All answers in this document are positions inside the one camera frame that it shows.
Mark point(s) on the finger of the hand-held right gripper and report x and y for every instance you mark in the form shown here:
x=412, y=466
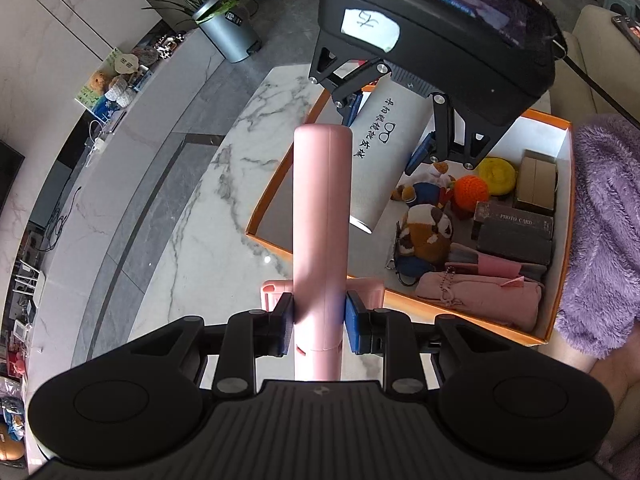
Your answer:
x=420, y=152
x=354, y=107

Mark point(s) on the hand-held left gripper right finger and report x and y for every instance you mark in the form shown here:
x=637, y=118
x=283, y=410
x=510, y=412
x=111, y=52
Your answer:
x=356, y=325

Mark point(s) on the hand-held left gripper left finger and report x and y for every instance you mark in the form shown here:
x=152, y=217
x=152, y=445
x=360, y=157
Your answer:
x=284, y=325

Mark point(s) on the white glasses case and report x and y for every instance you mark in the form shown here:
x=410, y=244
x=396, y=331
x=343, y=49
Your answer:
x=385, y=160

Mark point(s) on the crocheted orange fruit toy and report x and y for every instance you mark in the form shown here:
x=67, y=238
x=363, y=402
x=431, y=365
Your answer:
x=472, y=192

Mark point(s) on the orange cardboard box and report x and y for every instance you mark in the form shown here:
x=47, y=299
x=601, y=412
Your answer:
x=370, y=260

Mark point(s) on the brown raccoon plush toy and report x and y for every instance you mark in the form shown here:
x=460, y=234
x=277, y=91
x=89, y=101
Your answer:
x=425, y=232

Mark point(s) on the yellow round toy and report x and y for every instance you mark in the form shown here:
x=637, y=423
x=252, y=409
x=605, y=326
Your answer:
x=497, y=175

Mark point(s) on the pink handheld fan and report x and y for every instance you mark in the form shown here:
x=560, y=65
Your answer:
x=320, y=220

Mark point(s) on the brown cardboard box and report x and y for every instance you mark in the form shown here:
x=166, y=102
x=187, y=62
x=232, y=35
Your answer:
x=535, y=185

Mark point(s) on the pink cartoon print pouch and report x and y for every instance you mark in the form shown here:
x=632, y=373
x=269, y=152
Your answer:
x=475, y=300

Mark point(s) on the black photo card box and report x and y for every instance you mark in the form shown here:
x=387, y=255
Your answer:
x=515, y=240

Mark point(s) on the grey metal trash can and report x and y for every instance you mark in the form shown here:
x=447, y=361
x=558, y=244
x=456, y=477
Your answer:
x=230, y=32

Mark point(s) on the beige sofa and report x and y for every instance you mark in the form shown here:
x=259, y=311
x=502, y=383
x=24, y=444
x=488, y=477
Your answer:
x=595, y=60

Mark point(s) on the cow pattern figurine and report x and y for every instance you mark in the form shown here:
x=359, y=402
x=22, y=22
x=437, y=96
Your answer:
x=170, y=46

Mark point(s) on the wooden sign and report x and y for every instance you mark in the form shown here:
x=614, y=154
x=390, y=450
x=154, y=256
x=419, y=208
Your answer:
x=129, y=64

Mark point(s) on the marble television console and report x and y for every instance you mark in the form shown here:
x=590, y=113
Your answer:
x=100, y=160

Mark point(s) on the small teddy bear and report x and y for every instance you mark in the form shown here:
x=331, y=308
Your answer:
x=98, y=81

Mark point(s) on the green and blue picture card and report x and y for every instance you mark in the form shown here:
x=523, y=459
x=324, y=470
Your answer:
x=87, y=95

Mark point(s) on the golden round vase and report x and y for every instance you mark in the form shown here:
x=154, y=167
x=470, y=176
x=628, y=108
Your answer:
x=10, y=442

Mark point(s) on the wall television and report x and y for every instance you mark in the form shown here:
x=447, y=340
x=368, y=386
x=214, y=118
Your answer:
x=10, y=175

